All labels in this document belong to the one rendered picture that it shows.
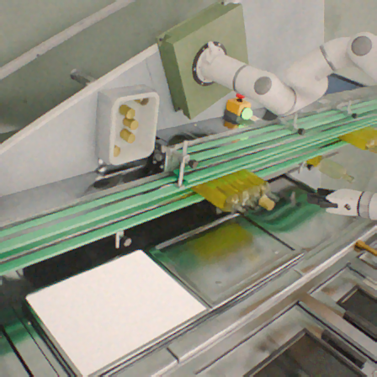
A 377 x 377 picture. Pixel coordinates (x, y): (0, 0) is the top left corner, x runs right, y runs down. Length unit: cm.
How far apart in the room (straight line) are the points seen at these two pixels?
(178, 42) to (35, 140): 52
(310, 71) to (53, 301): 95
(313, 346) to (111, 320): 58
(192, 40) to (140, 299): 80
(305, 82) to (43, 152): 79
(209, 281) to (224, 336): 20
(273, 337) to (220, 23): 99
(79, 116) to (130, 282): 52
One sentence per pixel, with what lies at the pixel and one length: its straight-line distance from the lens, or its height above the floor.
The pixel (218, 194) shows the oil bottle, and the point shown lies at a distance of 151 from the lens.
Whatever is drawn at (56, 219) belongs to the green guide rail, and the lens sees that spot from 129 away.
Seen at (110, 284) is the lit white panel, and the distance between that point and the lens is 132.
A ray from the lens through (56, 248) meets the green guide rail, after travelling 130.
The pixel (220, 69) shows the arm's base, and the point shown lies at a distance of 142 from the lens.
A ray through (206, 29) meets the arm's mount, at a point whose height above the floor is 84.
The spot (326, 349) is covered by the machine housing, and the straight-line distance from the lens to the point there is 136.
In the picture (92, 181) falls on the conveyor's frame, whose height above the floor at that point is 81.
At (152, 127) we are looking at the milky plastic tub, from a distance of 145.
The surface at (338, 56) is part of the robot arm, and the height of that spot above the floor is 127.
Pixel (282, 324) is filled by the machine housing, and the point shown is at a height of 146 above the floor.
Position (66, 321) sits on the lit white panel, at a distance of 122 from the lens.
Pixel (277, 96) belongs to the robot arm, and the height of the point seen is 115.
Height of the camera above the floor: 185
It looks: 37 degrees down
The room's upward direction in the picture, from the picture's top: 125 degrees clockwise
